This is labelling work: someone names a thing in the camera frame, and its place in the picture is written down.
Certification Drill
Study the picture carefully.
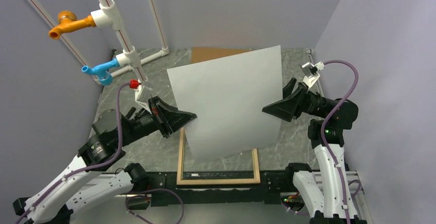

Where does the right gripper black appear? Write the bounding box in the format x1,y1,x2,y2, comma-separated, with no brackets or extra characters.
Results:
260,77,331,120

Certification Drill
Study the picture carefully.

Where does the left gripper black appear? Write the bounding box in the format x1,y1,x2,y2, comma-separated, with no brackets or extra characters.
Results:
118,95,197,146

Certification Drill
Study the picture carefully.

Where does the landscape photo print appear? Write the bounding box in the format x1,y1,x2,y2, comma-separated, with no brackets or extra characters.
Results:
167,46,283,161

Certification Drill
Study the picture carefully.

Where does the brown backing board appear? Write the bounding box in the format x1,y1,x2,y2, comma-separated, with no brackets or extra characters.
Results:
190,47,250,64

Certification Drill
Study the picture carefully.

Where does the wooden picture frame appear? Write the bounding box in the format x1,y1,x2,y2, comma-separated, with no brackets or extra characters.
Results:
176,128,261,185

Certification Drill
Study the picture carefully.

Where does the white pvc pipe stand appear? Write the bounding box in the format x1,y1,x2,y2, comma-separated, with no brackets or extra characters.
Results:
27,0,169,82

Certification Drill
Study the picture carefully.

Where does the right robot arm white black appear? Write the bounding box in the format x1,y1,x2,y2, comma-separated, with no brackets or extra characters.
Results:
262,78,367,223

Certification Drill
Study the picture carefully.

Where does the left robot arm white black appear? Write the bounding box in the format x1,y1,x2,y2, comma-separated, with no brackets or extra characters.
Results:
13,97,196,223

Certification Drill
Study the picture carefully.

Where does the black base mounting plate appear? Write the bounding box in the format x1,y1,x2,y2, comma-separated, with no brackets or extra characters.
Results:
129,170,305,211

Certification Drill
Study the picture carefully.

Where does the blue plastic faucet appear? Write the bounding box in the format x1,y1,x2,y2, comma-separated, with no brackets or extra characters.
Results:
81,58,120,86

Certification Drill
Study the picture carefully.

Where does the orange plastic faucet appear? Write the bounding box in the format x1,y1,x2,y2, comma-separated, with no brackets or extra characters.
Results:
48,10,97,40

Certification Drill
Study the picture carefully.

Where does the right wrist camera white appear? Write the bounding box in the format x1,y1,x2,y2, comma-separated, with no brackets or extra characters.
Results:
301,62,325,89

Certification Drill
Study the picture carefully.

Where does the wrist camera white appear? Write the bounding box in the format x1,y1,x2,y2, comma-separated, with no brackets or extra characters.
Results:
129,79,153,113
301,62,325,89

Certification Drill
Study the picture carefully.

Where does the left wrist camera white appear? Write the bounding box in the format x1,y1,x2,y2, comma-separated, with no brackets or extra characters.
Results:
129,79,153,113

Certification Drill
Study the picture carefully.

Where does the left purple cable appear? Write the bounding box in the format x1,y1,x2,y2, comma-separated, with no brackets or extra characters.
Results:
15,82,186,224

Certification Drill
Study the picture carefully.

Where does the purple cable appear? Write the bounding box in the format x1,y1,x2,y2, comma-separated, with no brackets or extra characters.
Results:
281,60,362,224
15,82,186,224

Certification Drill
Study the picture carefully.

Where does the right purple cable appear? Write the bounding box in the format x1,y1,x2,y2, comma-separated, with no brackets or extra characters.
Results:
281,60,362,224

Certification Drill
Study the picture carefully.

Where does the aluminium rail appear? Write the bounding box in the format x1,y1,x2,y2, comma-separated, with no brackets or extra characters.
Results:
54,171,374,224

